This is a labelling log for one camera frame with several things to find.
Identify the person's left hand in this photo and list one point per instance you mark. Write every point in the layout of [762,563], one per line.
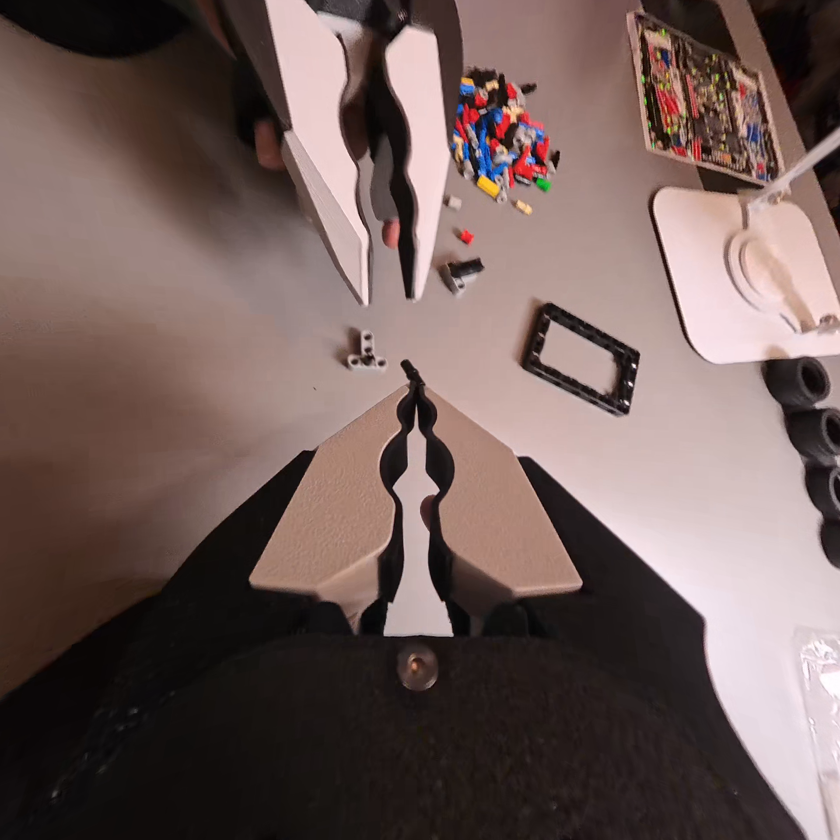
[270,149]

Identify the grey t-shaped lego piece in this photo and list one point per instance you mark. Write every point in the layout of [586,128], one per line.
[361,352]

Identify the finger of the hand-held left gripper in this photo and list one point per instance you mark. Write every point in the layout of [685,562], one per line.
[315,98]
[426,118]

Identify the black rectangular lego frame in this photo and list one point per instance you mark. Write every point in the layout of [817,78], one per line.
[535,338]

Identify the clear plastic bag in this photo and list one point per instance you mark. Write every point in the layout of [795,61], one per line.
[823,689]

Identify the lego instruction booklet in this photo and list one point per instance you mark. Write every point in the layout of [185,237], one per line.
[709,98]

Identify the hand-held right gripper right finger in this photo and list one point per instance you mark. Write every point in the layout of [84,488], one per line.
[505,518]

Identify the short black lego piece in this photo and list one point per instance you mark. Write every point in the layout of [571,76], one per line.
[471,266]

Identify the black lego pin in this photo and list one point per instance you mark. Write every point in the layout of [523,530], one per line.
[412,374]

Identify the grey lego connector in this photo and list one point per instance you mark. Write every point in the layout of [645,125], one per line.
[451,279]

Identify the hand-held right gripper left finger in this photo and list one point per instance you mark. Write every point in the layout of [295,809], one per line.
[328,518]

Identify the black lego tyre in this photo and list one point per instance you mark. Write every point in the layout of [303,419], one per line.
[831,541]
[814,433]
[823,491]
[794,382]

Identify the white stand base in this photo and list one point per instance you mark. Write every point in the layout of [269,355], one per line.
[695,262]

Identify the pile of colourful lego pieces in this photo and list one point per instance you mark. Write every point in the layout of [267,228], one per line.
[505,138]

